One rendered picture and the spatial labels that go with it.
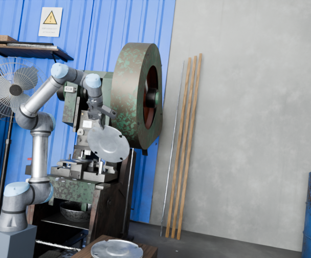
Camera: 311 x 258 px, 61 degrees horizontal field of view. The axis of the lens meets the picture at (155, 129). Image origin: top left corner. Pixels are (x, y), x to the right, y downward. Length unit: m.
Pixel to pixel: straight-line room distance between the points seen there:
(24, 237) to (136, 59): 1.22
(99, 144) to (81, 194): 0.44
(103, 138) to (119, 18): 2.28
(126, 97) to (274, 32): 2.25
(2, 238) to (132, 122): 0.95
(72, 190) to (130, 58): 1.02
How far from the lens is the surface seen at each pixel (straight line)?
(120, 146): 1.65
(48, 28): 4.04
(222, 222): 3.27
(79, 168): 2.05
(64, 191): 2.06
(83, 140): 2.11
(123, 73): 1.75
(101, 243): 1.71
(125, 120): 1.75
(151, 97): 2.00
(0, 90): 2.70
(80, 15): 3.89
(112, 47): 3.57
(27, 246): 1.68
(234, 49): 3.37
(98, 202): 1.89
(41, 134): 1.67
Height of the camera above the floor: 1.00
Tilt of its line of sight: 3 degrees up
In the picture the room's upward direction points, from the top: 7 degrees clockwise
